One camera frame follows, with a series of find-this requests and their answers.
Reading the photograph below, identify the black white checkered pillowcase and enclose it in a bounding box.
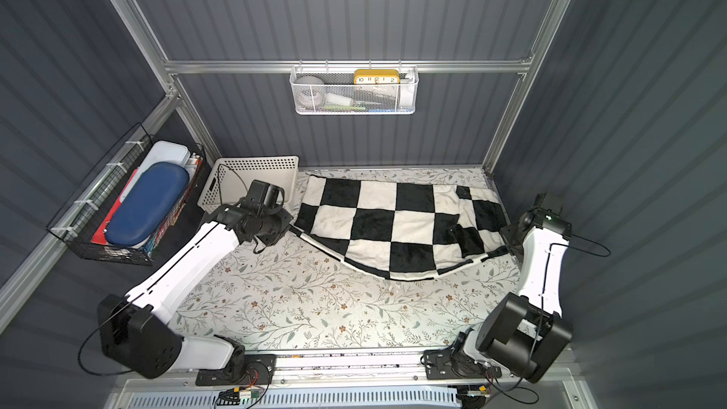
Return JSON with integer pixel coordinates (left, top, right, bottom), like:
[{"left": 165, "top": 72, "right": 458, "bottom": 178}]
[{"left": 293, "top": 175, "right": 507, "bottom": 281}]

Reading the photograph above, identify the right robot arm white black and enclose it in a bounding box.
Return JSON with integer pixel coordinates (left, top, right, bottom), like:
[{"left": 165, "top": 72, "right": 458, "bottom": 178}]
[{"left": 449, "top": 192, "right": 573, "bottom": 384}]

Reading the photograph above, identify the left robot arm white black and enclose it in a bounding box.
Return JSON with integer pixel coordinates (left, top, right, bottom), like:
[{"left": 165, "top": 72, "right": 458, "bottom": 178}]
[{"left": 98, "top": 180, "right": 293, "bottom": 386}]

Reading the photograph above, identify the white tape roll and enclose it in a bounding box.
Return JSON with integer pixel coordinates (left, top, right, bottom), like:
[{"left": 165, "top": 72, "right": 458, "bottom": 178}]
[{"left": 292, "top": 75, "right": 327, "bottom": 111}]

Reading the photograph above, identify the white perforated plastic basket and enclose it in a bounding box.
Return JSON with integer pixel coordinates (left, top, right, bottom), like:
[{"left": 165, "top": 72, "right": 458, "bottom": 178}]
[{"left": 197, "top": 156, "right": 299, "bottom": 213}]

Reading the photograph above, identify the floral patterned table mat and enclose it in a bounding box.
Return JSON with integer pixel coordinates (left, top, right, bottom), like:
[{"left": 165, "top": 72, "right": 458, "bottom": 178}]
[{"left": 170, "top": 234, "right": 520, "bottom": 350}]

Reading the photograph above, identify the blue oval case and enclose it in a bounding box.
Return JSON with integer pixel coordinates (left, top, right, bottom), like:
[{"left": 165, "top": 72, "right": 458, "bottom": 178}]
[{"left": 106, "top": 163, "right": 189, "bottom": 247}]

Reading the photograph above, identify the white plastic box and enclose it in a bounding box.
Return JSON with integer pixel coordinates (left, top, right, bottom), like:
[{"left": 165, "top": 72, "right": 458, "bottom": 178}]
[{"left": 119, "top": 140, "right": 190, "bottom": 202}]

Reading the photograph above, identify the white mesh hanging basket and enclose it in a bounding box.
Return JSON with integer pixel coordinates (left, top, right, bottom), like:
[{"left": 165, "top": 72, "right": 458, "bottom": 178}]
[{"left": 290, "top": 64, "right": 420, "bottom": 116}]

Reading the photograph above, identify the red flat book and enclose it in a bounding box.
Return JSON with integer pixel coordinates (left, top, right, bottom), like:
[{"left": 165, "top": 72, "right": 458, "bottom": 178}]
[{"left": 91, "top": 169, "right": 138, "bottom": 245}]

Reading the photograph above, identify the yellow clock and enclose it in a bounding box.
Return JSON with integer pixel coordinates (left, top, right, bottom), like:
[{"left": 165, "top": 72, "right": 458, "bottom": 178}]
[{"left": 353, "top": 68, "right": 401, "bottom": 86}]

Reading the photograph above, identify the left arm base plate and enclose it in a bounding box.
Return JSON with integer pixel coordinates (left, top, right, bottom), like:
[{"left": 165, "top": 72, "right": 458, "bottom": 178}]
[{"left": 195, "top": 354, "right": 276, "bottom": 386}]

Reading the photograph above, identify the black wire wall basket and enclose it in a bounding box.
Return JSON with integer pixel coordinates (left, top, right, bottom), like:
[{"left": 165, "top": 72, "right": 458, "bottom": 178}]
[{"left": 47, "top": 123, "right": 206, "bottom": 266}]

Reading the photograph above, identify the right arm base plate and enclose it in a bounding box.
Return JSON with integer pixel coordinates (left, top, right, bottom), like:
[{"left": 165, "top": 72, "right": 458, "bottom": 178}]
[{"left": 420, "top": 348, "right": 503, "bottom": 381}]

